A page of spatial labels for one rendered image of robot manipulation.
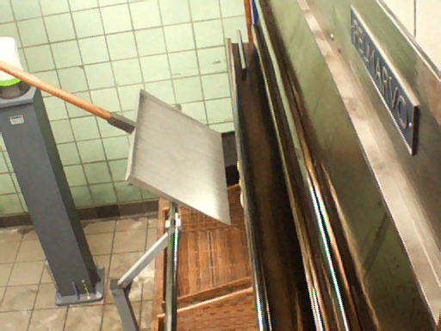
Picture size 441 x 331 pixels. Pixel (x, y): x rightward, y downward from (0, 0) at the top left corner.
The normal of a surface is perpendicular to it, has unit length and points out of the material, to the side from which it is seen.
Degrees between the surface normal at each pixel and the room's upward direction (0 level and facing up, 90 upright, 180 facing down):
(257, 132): 9
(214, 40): 90
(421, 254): 0
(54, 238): 90
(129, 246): 0
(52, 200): 90
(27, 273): 0
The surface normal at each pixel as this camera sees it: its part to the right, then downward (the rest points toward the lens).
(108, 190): 0.05, 0.50
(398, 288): -0.97, -0.18
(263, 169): 0.04, -0.87
